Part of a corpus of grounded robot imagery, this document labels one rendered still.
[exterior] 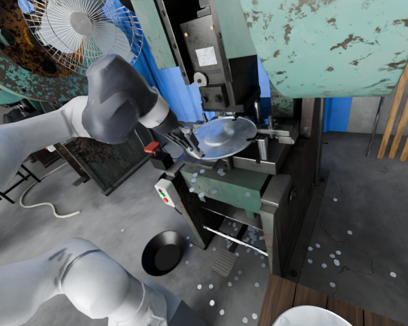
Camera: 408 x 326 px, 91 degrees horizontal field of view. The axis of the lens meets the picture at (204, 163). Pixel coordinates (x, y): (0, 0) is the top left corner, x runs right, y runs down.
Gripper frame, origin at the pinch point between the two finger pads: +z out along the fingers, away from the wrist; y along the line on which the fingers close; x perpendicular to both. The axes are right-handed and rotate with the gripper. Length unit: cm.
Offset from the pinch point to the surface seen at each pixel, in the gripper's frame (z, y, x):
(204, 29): -21.1, 2.6, 30.6
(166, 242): 69, -50, -43
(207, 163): 3.0, 4.5, -2.9
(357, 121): 124, 47, 98
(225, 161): 14.9, 3.8, 3.5
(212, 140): 7.3, -0.1, 8.3
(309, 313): 32, 41, -35
